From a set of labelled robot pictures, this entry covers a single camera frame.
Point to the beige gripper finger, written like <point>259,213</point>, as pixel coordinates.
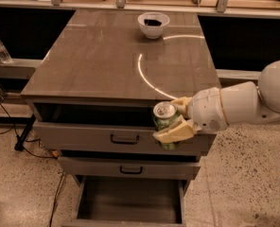
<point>179,131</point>
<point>182,105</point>

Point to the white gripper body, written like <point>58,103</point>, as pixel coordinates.
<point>205,109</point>

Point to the green soda can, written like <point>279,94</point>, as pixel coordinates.
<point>164,114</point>

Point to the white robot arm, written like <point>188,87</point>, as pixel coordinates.
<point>248,102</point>

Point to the middle grey drawer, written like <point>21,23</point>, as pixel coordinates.
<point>129,168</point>

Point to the grey drawer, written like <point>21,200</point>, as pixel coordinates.
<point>128,202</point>
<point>129,168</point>
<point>117,139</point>

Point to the top grey drawer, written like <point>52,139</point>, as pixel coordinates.
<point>117,139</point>

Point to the grey drawer cabinet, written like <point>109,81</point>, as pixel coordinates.
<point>102,70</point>

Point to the bottom grey drawer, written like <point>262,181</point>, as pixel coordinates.
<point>128,202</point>

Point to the white bowl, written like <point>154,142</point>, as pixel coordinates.
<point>153,24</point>

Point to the black table leg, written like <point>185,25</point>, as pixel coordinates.
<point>22,137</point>

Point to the clear plastic water bottle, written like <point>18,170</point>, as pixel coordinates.
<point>4,54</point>

